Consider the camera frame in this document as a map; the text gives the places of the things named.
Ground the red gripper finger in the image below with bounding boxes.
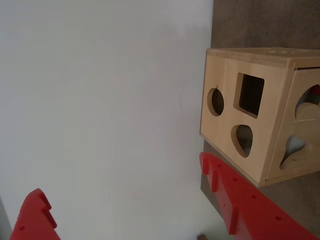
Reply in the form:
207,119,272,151
9,188,62,240
199,151,320,240

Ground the wooden shape sorter box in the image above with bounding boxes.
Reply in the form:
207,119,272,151
199,47,320,188

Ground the large white board panel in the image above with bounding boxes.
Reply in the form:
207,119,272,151
0,0,221,240

